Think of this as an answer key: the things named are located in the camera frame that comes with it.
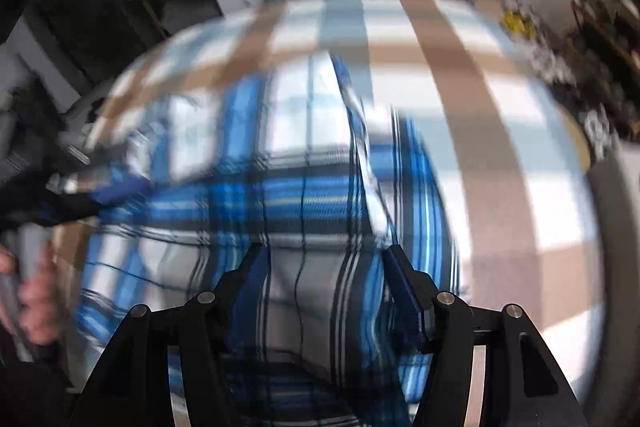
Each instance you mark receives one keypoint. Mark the wooden shelf rack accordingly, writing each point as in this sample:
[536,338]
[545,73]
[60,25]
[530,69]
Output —
[610,7]

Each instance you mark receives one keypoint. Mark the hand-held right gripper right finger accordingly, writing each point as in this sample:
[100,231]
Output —
[405,297]

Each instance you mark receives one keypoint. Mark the round beige stool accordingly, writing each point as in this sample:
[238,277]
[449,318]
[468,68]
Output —
[577,142]

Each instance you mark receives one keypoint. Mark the person's left hand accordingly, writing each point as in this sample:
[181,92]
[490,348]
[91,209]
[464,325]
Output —
[35,302]

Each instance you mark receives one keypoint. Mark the checked bed sheet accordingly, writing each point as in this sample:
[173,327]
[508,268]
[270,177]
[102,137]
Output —
[475,107]

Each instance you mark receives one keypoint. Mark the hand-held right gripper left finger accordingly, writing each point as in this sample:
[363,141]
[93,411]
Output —
[257,279]

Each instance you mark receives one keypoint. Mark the yellow bag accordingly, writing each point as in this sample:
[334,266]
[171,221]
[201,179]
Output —
[517,22]

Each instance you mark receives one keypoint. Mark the grey upholstered chair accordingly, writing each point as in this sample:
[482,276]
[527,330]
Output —
[617,282]

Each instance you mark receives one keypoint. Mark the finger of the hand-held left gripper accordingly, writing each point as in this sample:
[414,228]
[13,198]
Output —
[120,189]
[80,211]

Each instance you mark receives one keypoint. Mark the blue plaid shirt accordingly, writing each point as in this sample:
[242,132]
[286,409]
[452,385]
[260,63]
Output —
[310,207]

